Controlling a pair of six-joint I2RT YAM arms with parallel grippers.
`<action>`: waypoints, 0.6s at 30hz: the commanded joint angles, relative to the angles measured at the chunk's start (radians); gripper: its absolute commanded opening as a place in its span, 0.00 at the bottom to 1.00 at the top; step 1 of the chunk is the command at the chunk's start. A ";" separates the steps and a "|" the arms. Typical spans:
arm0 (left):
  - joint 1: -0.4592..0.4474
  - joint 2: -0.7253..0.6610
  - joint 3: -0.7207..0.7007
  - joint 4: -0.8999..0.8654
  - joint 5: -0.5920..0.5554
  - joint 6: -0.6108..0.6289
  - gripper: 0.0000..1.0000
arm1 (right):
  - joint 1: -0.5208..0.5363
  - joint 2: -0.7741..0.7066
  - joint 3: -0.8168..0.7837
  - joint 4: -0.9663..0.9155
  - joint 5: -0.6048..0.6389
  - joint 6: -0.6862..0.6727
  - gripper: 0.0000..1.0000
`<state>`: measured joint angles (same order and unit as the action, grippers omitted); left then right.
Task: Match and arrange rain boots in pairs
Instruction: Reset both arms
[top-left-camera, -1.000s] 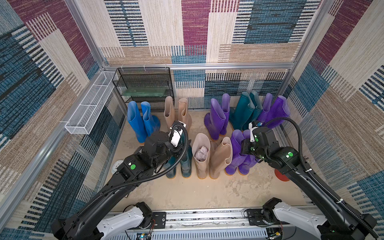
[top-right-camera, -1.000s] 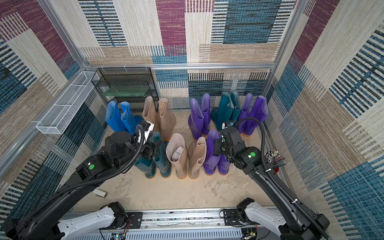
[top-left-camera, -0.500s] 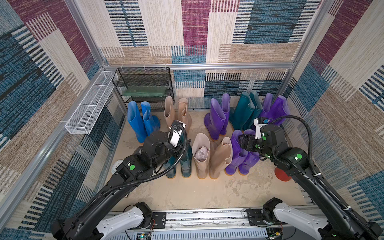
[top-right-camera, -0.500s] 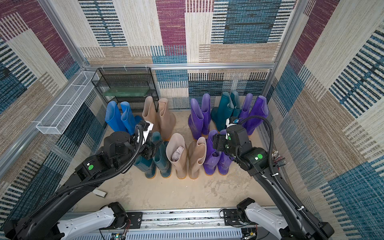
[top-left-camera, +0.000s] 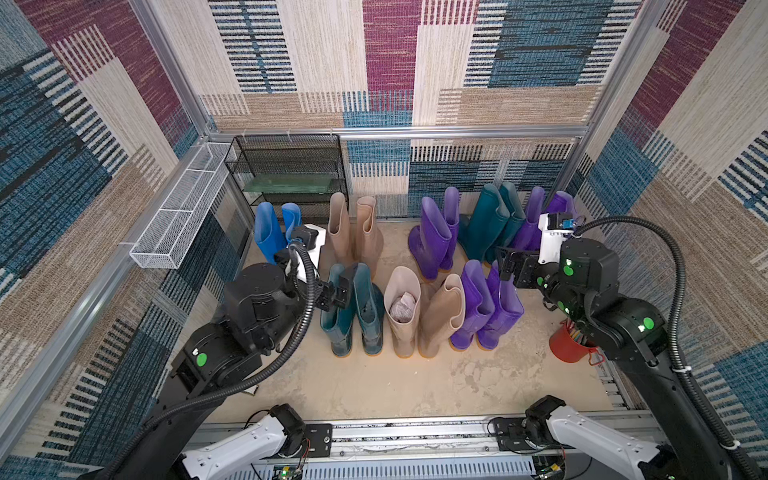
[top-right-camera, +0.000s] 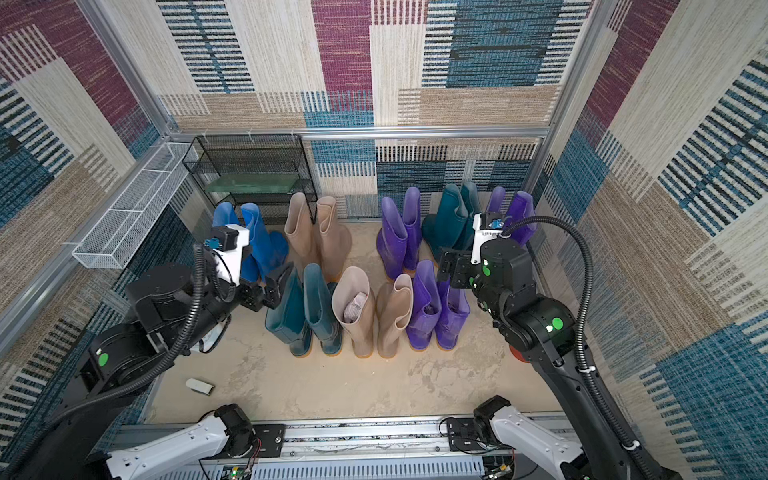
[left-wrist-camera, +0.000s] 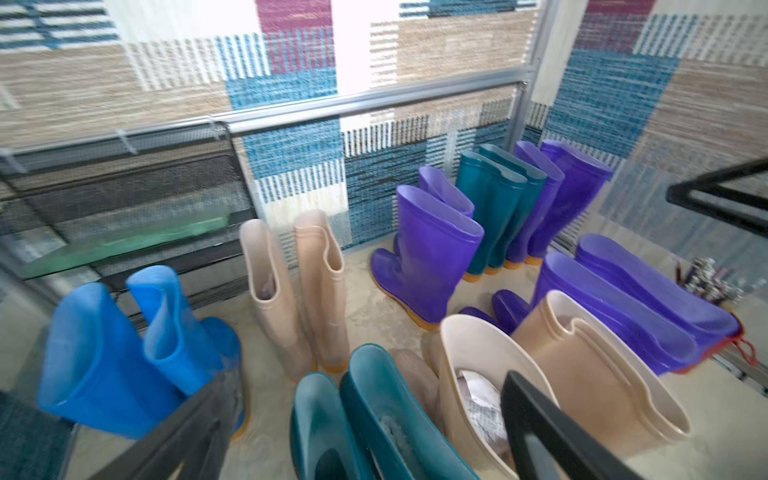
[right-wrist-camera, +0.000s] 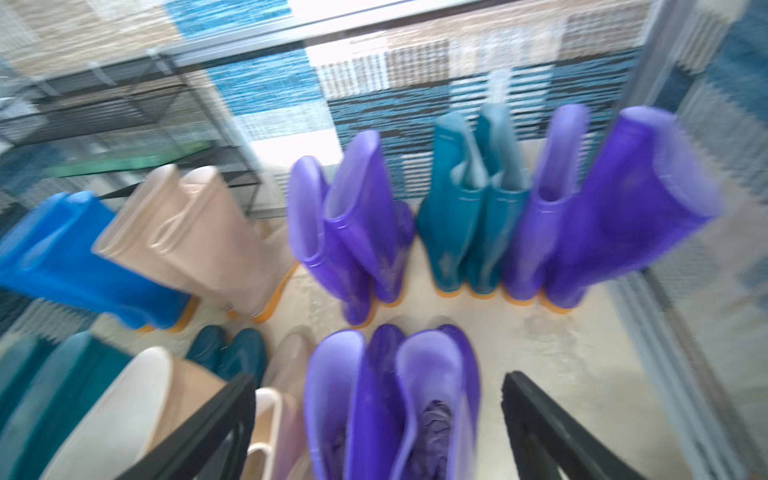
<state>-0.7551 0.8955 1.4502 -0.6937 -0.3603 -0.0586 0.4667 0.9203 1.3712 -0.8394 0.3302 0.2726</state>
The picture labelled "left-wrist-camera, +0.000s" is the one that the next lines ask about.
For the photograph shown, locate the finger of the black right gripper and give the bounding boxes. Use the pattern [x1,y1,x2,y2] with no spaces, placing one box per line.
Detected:
[665,157,767,238]

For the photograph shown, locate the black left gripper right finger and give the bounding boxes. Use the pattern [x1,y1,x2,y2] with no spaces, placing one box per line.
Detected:
[501,371,639,479]

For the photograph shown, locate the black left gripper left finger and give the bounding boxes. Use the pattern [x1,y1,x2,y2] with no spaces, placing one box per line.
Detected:
[93,371,245,479]

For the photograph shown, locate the beige boot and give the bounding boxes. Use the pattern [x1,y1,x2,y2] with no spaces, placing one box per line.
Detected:
[294,209,350,373]
[390,314,556,479]
[512,290,692,459]
[239,219,317,382]

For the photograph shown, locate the blue boot from pile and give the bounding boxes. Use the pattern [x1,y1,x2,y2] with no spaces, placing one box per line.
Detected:
[126,265,248,437]

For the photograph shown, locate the teal boot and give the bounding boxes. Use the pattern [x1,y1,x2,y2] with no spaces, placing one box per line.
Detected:
[456,150,527,282]
[290,372,376,479]
[340,343,477,479]
[479,141,562,274]

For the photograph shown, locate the beige boot front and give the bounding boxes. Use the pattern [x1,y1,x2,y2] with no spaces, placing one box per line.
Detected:
[294,209,350,373]

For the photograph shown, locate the crumpled paper inside boot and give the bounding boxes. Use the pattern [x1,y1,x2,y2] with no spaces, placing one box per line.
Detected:
[457,370,511,457]

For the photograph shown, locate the teal boot standing back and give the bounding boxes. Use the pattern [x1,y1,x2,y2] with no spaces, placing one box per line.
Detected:
[479,141,562,274]

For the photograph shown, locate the red pencil bucket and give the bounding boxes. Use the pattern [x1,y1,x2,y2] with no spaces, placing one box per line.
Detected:
[674,316,758,375]

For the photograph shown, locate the green pad on shelf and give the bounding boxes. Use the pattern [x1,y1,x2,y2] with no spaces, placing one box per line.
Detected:
[19,213,230,279]

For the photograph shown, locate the black wire shelf rack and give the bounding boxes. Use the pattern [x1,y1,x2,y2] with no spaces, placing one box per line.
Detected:
[1,121,256,318]

